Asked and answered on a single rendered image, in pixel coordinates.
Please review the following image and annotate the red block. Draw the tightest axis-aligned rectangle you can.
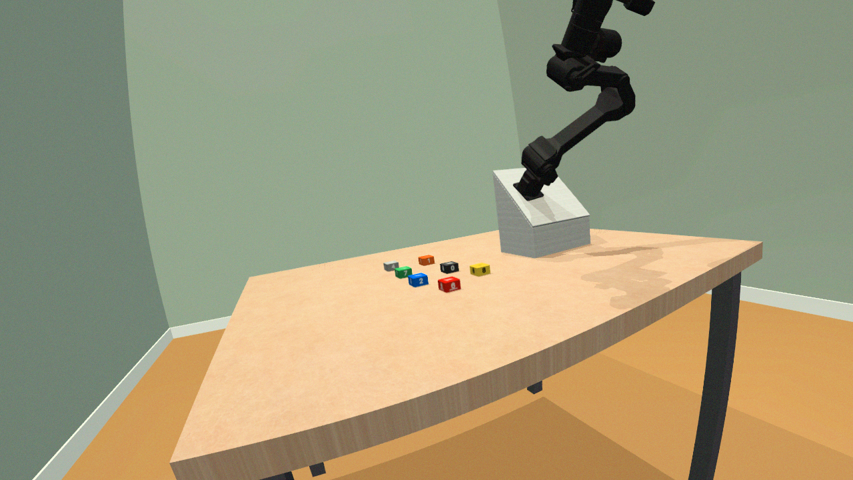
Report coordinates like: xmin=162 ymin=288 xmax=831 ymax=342
xmin=438 ymin=277 xmax=461 ymax=293

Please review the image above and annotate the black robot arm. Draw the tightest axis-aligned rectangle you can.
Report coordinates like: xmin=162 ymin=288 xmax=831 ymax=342
xmin=513 ymin=21 xmax=636 ymax=201

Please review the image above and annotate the yellow block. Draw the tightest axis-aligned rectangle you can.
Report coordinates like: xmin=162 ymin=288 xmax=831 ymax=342
xmin=470 ymin=263 xmax=490 ymax=276

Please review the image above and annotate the green block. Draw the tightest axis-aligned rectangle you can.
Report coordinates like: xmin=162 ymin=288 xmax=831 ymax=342
xmin=395 ymin=266 xmax=413 ymax=279

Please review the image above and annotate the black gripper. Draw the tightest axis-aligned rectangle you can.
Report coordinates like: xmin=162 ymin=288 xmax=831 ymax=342
xmin=570 ymin=0 xmax=655 ymax=32

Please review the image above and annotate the blue block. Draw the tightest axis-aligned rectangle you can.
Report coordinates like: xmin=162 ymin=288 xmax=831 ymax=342
xmin=408 ymin=273 xmax=428 ymax=288

